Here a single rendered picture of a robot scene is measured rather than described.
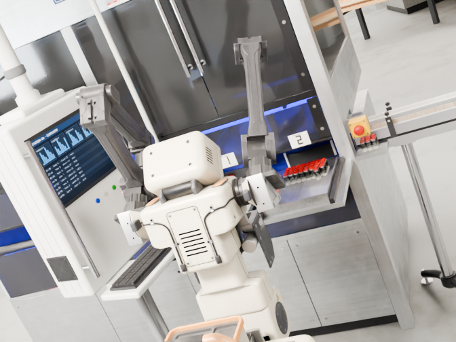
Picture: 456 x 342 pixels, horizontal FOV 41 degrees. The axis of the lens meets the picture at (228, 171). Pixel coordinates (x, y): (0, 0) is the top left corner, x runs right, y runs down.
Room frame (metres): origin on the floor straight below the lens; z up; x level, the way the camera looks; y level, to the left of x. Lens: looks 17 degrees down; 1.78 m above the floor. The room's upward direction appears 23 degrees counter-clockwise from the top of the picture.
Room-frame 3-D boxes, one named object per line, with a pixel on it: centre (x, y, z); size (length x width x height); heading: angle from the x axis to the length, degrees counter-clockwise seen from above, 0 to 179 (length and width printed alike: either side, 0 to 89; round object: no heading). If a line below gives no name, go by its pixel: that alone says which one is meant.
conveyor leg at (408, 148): (2.47, -0.75, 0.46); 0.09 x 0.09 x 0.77; 67
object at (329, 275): (3.25, 0.25, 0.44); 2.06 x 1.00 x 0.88; 67
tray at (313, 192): (2.28, -0.25, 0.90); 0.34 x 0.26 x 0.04; 157
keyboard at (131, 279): (2.39, 0.45, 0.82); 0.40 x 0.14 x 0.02; 146
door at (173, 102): (2.68, 0.16, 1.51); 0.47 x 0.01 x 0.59; 67
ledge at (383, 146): (2.42, -0.60, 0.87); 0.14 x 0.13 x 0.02; 157
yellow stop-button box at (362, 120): (2.39, -0.57, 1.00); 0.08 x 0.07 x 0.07; 157
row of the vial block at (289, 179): (2.36, -0.28, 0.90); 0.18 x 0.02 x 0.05; 66
